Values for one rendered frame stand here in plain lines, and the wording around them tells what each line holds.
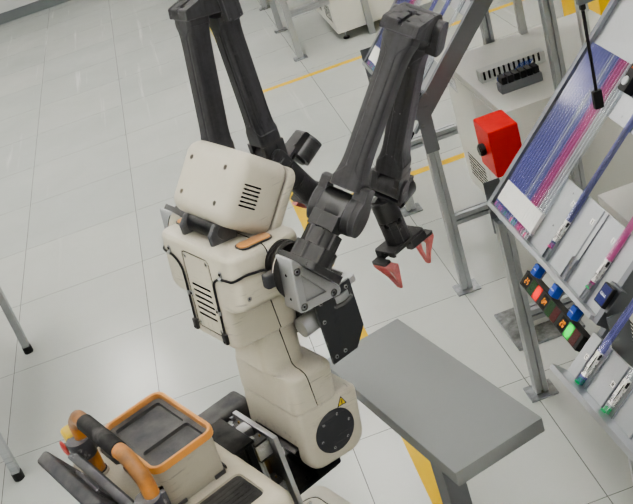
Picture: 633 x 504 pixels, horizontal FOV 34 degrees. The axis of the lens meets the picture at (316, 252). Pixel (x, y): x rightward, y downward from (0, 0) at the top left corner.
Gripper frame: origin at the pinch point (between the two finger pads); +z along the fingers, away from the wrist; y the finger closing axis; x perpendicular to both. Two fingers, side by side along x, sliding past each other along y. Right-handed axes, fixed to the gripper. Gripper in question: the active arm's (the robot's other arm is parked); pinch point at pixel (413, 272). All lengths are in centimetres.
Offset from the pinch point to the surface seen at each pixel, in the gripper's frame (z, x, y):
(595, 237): 15.5, 16.6, -40.1
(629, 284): 18.5, 32.7, -29.0
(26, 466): 69, -178, 66
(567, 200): 13, 1, -50
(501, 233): 31, -33, -56
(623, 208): 35, -7, -78
